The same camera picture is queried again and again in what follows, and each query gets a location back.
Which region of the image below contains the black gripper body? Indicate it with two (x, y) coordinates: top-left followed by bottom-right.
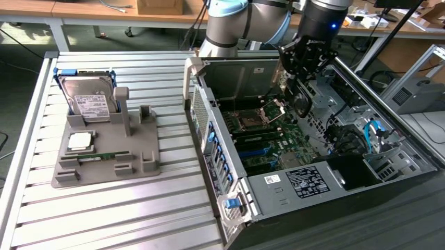
(294, 1), (349, 57)

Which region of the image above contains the graphics card with black fan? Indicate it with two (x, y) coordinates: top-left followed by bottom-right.
(273, 61), (313, 118)

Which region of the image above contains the white orange small box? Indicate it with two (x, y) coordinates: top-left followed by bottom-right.
(344, 14), (365, 27)

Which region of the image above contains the perforated metal drive cage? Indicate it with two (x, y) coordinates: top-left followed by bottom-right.
(305, 78), (352, 146)

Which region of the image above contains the metal socket cover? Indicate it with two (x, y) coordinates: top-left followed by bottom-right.
(259, 98), (286, 124)

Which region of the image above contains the black stand pole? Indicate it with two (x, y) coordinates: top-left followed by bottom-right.
(354, 0), (426, 78)

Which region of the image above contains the black monitor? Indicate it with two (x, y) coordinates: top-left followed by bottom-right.
(373, 0), (424, 22)

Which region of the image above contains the CPU socket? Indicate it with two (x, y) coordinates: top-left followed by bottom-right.
(235, 110), (270, 131)

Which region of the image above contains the green motherboard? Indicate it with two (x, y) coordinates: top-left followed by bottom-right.
(221, 100), (319, 177)

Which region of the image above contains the grey computer tower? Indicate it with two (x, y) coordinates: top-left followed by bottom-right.
(381, 77), (445, 115)

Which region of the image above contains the open grey PC case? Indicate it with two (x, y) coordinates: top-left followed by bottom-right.
(182, 51), (440, 250)

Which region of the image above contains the blue expansion slot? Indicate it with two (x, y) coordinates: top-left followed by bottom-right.
(238, 147), (278, 158)

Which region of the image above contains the silver chipset heat sink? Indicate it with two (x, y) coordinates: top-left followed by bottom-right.
(279, 153), (302, 169)

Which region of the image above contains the brown cardboard box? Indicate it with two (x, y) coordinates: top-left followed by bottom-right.
(136, 0), (184, 15)

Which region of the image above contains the grey disk bay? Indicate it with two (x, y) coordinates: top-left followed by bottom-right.
(362, 145), (424, 182)

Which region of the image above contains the grey power supply unit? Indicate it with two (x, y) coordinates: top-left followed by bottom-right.
(246, 160), (348, 217)

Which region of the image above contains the hard disk in blue carrier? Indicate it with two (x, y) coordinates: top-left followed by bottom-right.
(54, 67), (122, 123)

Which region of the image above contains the grey parts rack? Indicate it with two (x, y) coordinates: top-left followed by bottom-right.
(51, 85), (163, 189)

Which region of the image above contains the green RAM stick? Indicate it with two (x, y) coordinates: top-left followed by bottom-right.
(76, 152), (128, 161)

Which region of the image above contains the silver CPU chip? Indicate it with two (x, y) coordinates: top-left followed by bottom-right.
(67, 133), (95, 152)

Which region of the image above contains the blue disk wire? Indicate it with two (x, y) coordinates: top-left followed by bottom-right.
(362, 117), (386, 157)

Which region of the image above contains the wooden desk white frame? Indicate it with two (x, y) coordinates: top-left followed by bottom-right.
(0, 0), (210, 53)
(286, 0), (445, 76)

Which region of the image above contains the black power cable bundle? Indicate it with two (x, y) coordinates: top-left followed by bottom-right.
(322, 124), (366, 157)

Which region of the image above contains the aluminium profile frame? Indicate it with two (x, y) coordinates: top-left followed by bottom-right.
(396, 43), (445, 86)

